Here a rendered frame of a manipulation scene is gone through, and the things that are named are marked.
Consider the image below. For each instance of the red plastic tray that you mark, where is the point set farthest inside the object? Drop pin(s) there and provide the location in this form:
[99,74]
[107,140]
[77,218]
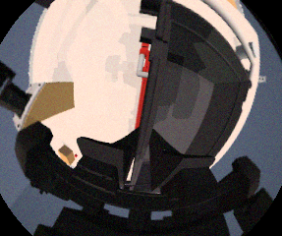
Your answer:
[145,52]

